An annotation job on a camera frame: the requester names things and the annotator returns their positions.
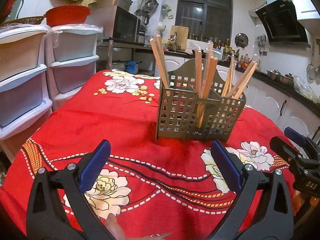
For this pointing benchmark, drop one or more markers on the clear plastic bag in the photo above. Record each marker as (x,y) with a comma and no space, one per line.
(305,88)

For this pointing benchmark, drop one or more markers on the wicker basket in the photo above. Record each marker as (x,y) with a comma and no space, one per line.
(22,21)

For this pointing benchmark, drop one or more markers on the white wall cabinet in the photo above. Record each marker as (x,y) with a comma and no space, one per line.
(302,0)

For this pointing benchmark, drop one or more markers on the silver microwave oven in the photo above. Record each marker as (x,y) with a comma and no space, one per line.
(125,26)

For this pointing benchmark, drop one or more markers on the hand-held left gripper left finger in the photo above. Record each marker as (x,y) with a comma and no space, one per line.
(95,167)

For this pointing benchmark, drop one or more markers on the large steel pot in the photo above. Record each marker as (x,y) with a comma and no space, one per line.
(119,66)

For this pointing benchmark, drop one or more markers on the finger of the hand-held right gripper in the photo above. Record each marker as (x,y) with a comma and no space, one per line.
(282,146)
(293,133)

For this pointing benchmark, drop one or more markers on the black range hood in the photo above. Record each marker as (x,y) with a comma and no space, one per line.
(282,22)

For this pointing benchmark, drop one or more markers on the hanging metal strainers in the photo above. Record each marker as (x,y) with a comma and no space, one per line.
(312,67)

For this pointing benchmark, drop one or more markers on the row of metal jars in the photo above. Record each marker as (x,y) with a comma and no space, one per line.
(197,37)

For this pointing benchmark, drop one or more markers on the white box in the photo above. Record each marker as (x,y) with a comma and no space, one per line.
(192,45)

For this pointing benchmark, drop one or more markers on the hanging steel pot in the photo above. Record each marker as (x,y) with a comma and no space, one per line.
(151,6)

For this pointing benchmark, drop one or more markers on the set of wooden chopsticks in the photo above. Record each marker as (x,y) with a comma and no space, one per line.
(211,75)

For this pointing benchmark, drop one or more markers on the small steel pot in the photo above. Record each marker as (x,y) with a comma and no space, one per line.
(273,75)

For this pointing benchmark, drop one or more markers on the wooden cutting board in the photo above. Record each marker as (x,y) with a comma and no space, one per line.
(182,36)

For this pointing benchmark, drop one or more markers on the hanging wall caddy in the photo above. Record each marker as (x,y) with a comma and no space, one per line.
(167,11)

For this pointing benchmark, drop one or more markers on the hanging dark pot lid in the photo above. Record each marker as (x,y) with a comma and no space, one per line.
(241,40)

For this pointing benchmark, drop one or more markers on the group of condiment bottles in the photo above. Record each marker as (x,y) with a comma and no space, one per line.
(241,60)

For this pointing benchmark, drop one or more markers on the light blue knife holder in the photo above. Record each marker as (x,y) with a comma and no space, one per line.
(219,52)

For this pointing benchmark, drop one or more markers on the black blender jug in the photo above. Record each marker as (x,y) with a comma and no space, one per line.
(142,17)

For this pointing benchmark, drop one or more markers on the stainless steel table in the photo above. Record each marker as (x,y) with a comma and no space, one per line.
(120,45)

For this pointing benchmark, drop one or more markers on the hanging kitchen utensils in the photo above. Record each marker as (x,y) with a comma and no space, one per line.
(260,41)

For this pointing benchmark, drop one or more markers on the metal faucet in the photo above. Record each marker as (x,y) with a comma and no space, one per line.
(174,41)

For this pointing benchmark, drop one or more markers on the dark framed window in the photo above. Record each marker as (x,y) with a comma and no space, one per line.
(205,17)

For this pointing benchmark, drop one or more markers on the person's left hand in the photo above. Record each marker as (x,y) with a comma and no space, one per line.
(117,230)

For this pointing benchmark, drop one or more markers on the grey plastic grid utensil holder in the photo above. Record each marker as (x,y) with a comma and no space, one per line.
(175,110)

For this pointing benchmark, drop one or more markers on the red floral blanket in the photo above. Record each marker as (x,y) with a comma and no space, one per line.
(150,167)

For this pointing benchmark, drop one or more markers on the small silver appliance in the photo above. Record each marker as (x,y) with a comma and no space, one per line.
(141,35)

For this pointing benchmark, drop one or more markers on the red plastic basin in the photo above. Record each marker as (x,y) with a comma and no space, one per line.
(67,16)

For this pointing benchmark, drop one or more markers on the white plastic scoop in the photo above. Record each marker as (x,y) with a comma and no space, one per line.
(162,26)

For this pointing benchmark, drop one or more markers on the plastic drawer unit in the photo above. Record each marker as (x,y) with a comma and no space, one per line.
(20,55)
(72,47)

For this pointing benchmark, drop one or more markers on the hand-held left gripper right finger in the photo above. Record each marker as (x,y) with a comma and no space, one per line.
(225,167)

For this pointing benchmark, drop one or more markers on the lidded steel pot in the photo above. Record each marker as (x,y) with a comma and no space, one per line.
(287,79)

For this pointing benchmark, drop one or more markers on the rectangular metal tray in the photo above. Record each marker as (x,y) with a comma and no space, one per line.
(110,3)

